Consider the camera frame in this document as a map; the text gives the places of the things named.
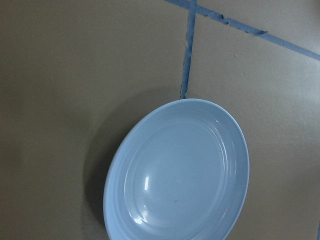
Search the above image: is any blue plastic plate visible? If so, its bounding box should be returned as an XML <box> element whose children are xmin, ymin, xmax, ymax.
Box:
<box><xmin>103</xmin><ymin>98</ymin><xmax>250</xmax><ymax>240</ymax></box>

